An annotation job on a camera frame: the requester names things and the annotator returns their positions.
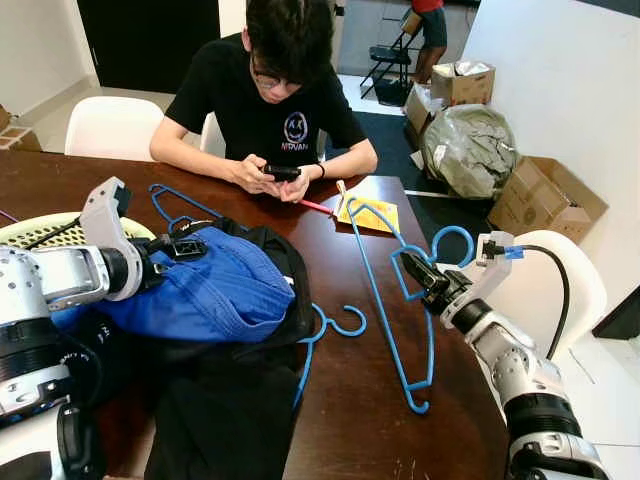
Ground black phone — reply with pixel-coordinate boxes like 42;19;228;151
262;165;303;183

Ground person in black t-shirt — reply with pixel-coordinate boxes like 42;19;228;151
150;0;379;204

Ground red pen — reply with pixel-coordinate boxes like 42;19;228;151
298;197;336;216

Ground person in blue shorts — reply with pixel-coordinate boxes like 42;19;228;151
410;0;449;86

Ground cardboard box silver contents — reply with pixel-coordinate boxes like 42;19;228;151
430;60;496;106

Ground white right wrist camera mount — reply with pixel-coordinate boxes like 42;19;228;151
470;230;523;306

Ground orange packet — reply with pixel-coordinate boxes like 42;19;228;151
335;180;401;233

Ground dark wooden table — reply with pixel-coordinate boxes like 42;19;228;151
0;150;511;480

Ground black door frame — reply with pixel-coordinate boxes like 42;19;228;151
592;288;640;343

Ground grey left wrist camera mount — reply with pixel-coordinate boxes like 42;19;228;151
80;177;143;301

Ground blue garment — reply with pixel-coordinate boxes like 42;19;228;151
95;225;298;346

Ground white plastic chair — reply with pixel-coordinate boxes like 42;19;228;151
198;112;226;159
490;230;608;363
63;96;166;163

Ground black folding chair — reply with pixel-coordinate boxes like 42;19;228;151
360;5;421;106

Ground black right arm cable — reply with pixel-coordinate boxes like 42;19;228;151
485;243;571;361

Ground open cardboard box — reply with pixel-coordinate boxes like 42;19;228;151
488;155;609;243

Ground grey green plastic bundle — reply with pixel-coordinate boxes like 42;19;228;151
420;103;519;199

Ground black garment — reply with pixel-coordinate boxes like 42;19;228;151
140;215;319;480

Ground cream laundry basket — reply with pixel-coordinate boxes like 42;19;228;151
0;210;158;251

